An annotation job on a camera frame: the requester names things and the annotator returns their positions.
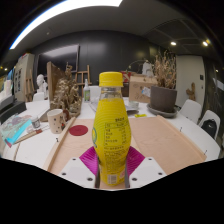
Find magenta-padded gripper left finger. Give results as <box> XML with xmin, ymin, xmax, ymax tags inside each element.
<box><xmin>57</xmin><ymin>145</ymin><xmax>100</xmax><ymax>189</ymax></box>

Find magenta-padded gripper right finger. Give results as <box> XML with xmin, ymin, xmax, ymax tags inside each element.
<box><xmin>125</xmin><ymin>145</ymin><xmax>168</xmax><ymax>189</ymax></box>

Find yellow drink bottle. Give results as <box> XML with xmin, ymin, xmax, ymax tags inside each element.
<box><xmin>91</xmin><ymin>71</ymin><xmax>133</xmax><ymax>187</ymax></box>

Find flat round red coaster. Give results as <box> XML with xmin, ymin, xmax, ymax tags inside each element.
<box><xmin>68</xmin><ymin>124</ymin><xmax>89</xmax><ymax>137</ymax></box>

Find white polka dot mug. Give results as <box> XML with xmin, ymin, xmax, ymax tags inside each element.
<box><xmin>46</xmin><ymin>108</ymin><xmax>68</xmax><ymax>135</ymax></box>

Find grey plant saucer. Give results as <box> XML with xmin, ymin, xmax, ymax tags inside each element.
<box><xmin>146</xmin><ymin>103</ymin><xmax>179</xmax><ymax>119</ymax></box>

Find wooden paintbrush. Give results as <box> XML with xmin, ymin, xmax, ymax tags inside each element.
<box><xmin>13</xmin><ymin>126</ymin><xmax>51</xmax><ymax>145</ymax></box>

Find small paint jar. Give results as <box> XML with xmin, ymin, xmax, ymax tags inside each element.
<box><xmin>30</xmin><ymin>115</ymin><xmax>42</xmax><ymax>130</ymax></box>

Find dried plant in grey pot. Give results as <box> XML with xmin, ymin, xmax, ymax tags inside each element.
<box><xmin>148</xmin><ymin>49</ymin><xmax>179</xmax><ymax>113</ymax></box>

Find black backpack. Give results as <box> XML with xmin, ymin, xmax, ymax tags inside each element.
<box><xmin>200</xmin><ymin>119</ymin><xmax>218</xmax><ymax>138</ymax></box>

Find white plastic chair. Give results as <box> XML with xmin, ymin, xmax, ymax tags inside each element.
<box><xmin>89</xmin><ymin>85</ymin><xmax>102</xmax><ymax>101</ymax></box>
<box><xmin>196</xmin><ymin>109</ymin><xmax>222</xmax><ymax>140</ymax></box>
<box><xmin>32</xmin><ymin>91</ymin><xmax>46</xmax><ymax>102</ymax></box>
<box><xmin>179</xmin><ymin>98</ymin><xmax>203</xmax><ymax>125</ymax></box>

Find colourful painted sheet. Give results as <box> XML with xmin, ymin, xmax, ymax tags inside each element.
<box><xmin>0</xmin><ymin>113</ymin><xmax>33</xmax><ymax>148</ymax></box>

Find clear bottle with green label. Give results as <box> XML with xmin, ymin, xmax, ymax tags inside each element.
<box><xmin>83</xmin><ymin>78</ymin><xmax>91</xmax><ymax>102</ymax></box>

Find golden crumpled sculpture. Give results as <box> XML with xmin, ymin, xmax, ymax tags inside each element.
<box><xmin>49</xmin><ymin>64</ymin><xmax>83</xmax><ymax>116</ymax></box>

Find cardboard box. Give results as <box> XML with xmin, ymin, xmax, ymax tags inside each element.
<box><xmin>128</xmin><ymin>74</ymin><xmax>158</xmax><ymax>104</ymax></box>

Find black flat box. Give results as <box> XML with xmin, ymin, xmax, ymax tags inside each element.
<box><xmin>0</xmin><ymin>99</ymin><xmax>28</xmax><ymax>124</ymax></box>
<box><xmin>0</xmin><ymin>94</ymin><xmax>16</xmax><ymax>113</ymax></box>

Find wooden figure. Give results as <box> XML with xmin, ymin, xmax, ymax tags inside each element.
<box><xmin>185</xmin><ymin>82</ymin><xmax>197</xmax><ymax>102</ymax></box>

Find brown standing wooden panel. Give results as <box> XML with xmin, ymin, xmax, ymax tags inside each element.
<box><xmin>46</xmin><ymin>61</ymin><xmax>66</xmax><ymax>104</ymax></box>

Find white plaster bust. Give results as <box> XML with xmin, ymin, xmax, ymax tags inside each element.
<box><xmin>35</xmin><ymin>73</ymin><xmax>48</xmax><ymax>98</ymax></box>

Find wooden easel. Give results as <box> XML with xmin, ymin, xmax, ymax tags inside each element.
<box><xmin>24</xmin><ymin>68</ymin><xmax>36</xmax><ymax>101</ymax></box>
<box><xmin>74</xmin><ymin>64</ymin><xmax>93</xmax><ymax>96</ymax></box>

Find red box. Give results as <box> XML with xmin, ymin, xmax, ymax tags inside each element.
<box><xmin>121</xmin><ymin>70</ymin><xmax>135</xmax><ymax>81</ymax></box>

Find white plaster statue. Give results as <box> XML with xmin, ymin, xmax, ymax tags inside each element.
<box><xmin>141</xmin><ymin>60</ymin><xmax>154</xmax><ymax>78</ymax></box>

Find white cabinet with pictures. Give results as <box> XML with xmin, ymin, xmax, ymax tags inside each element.
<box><xmin>13</xmin><ymin>53</ymin><xmax>36</xmax><ymax>103</ymax></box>

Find long ceiling light strip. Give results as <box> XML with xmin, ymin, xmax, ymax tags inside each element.
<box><xmin>9</xmin><ymin>0</ymin><xmax>124</xmax><ymax>51</ymax></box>

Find large black wall screen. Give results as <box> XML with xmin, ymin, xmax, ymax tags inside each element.
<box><xmin>36</xmin><ymin>44</ymin><xmax>81</xmax><ymax>76</ymax></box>

